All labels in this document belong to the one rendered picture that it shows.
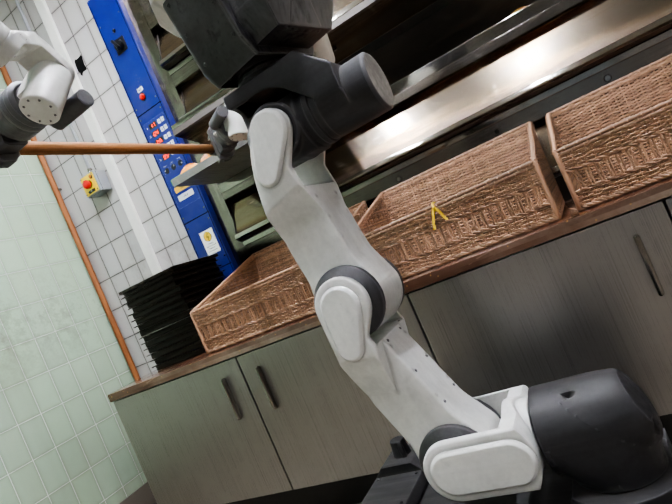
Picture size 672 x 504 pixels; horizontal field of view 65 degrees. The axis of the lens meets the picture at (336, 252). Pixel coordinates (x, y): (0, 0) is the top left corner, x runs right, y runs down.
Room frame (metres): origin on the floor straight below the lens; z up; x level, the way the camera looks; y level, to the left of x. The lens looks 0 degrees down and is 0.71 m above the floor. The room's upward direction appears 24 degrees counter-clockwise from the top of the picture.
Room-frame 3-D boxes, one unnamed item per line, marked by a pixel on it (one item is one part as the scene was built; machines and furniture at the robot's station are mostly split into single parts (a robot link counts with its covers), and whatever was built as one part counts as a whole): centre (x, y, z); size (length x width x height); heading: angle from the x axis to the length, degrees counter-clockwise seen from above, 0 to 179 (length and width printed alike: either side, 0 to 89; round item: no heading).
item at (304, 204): (1.04, -0.01, 0.78); 0.18 x 0.15 x 0.47; 153
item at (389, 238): (1.54, -0.37, 0.72); 0.56 x 0.49 x 0.28; 63
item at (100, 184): (2.42, 0.90, 1.46); 0.10 x 0.07 x 0.10; 64
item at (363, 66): (1.01, -0.07, 1.00); 0.28 x 0.13 x 0.18; 63
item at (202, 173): (1.96, 0.12, 1.19); 0.55 x 0.36 x 0.03; 64
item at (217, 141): (1.63, 0.17, 1.19); 0.12 x 0.10 x 0.13; 29
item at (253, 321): (1.81, 0.18, 0.72); 0.56 x 0.49 x 0.28; 64
